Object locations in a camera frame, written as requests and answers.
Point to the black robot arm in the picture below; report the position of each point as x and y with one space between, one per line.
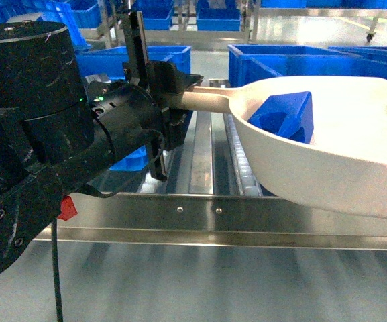
55 139

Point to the beige plastic dustpan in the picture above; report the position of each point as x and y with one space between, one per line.
342 169

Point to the metal shelf rack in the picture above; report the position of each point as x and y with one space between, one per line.
202 218

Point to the blue plastic part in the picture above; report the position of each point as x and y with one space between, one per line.
286 115

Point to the red clip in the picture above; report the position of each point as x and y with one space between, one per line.
67 209

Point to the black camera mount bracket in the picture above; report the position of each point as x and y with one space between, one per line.
134 34

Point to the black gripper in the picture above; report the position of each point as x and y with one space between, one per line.
132 119

